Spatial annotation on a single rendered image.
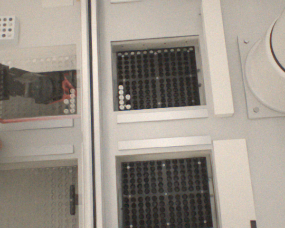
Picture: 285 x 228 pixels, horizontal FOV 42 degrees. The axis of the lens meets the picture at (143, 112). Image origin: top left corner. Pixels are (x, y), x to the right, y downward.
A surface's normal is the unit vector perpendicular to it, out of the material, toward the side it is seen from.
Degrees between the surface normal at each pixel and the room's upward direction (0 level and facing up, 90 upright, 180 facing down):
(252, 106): 0
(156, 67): 0
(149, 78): 0
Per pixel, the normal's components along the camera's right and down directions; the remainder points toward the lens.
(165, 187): -0.04, -0.25
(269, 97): -0.62, 0.76
